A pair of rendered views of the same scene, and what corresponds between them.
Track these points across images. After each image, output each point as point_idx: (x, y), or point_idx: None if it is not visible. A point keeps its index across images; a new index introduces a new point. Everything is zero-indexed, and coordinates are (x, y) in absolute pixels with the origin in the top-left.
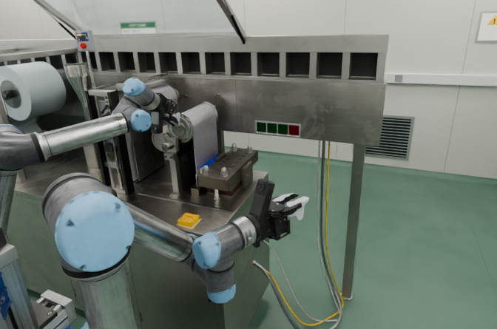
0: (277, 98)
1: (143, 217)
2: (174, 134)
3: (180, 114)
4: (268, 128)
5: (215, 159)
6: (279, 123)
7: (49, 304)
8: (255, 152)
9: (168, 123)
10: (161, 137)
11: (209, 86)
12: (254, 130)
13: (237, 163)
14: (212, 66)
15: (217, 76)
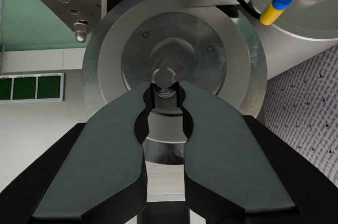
0: (8, 156)
1: None
2: (213, 23)
3: (161, 161)
4: (33, 86)
5: None
6: (5, 100)
7: None
8: (69, 27)
9: (200, 113)
10: None
11: (178, 170)
12: (67, 77)
13: None
14: (186, 206)
15: (156, 198)
